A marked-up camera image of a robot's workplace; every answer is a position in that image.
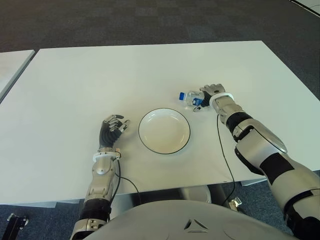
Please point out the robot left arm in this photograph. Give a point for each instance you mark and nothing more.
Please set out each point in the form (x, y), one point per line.
(100, 180)

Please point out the black wheeled stand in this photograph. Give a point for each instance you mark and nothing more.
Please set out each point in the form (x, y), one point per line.
(16, 223)

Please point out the clear water bottle blue cap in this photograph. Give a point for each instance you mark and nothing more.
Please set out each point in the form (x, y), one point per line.
(191, 96)

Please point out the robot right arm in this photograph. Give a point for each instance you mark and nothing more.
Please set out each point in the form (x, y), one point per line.
(260, 150)

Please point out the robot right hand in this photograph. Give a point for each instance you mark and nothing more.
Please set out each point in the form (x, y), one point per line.
(215, 88)

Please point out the white neighbouring table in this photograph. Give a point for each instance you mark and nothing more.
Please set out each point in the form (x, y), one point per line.
(12, 67)

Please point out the silver metal bracket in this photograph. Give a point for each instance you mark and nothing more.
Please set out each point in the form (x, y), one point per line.
(235, 202)

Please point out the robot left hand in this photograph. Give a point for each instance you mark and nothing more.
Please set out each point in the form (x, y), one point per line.
(108, 136)

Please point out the silver table pedestal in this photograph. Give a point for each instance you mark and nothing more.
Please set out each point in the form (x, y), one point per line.
(195, 193)

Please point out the grey robot torso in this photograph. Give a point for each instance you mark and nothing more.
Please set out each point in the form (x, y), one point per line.
(187, 220)

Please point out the white plate black rim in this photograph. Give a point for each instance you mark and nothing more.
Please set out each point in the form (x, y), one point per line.
(163, 130)

